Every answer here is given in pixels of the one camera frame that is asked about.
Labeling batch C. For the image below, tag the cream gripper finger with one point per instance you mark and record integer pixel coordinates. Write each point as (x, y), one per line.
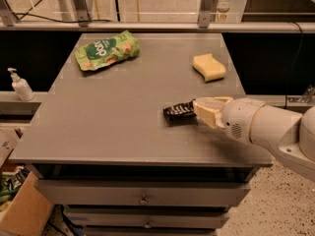
(210, 112)
(214, 103)

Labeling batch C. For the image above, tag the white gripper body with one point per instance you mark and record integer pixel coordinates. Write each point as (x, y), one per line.
(238, 118)

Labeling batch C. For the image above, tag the black rxbar chocolate wrapper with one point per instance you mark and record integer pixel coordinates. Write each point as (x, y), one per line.
(179, 112)

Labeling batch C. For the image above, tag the yellow sponge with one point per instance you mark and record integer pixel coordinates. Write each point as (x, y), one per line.
(209, 67)

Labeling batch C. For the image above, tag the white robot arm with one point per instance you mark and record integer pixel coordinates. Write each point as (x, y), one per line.
(287, 135)

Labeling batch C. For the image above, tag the grey drawer cabinet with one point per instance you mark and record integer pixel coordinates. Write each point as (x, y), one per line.
(109, 126)

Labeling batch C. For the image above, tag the green chip bag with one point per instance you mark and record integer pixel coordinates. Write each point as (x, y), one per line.
(107, 51)

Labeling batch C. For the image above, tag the top grey drawer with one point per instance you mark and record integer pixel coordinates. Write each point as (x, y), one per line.
(141, 194)

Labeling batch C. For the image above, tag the grey drawer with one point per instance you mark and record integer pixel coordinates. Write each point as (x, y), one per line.
(147, 218)
(141, 194)

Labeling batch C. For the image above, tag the white pump bottle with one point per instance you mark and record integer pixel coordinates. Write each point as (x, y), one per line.
(20, 86)

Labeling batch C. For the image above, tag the cardboard box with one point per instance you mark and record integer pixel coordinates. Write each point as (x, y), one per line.
(28, 212)

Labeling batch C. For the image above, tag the metal railing frame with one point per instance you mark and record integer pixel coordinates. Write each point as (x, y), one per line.
(159, 15)

